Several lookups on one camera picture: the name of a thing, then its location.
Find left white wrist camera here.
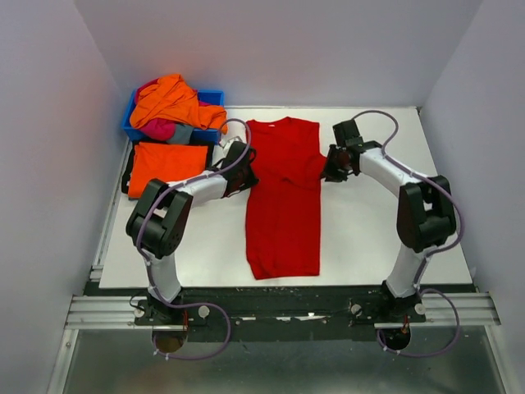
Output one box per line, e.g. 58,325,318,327
220,139,234,151

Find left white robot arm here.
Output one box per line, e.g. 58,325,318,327
126,140,258,324

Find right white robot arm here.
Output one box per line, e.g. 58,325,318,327
322,120,457,322

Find black tray under stack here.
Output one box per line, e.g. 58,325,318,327
121,140,216,203

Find grey crumpled garment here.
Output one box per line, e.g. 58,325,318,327
166,123,194,145

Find crumpled orange t shirt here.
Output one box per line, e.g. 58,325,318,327
130,74,226,130

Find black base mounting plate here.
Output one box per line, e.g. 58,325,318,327
135,285,431,342

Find blue plastic bin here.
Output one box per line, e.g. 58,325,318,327
121,89,225,144

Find aluminium extrusion rail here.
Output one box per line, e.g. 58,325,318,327
64,293,140,330

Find red t shirt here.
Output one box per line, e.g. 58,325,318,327
245,117,326,280

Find folded orange t shirt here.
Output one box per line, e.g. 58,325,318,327
127,141,209,200

